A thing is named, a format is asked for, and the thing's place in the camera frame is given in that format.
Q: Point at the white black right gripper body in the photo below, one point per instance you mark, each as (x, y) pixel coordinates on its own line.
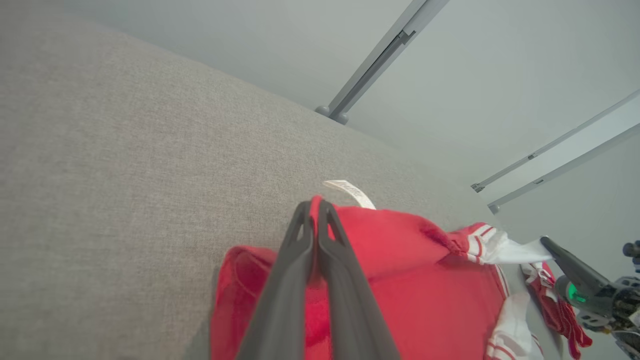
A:
(615, 305)

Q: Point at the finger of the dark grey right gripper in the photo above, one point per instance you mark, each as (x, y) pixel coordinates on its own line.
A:
(575, 267)

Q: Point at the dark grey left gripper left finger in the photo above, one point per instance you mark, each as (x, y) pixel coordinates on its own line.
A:
(287, 290)

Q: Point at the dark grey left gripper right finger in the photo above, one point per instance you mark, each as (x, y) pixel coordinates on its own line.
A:
(350, 300)

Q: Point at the red jersey with black print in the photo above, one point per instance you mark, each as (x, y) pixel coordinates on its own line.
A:
(425, 300)

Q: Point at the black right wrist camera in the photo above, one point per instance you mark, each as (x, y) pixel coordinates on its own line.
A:
(632, 249)

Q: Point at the grey metal post with feet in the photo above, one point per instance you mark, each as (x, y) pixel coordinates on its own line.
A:
(380, 55)

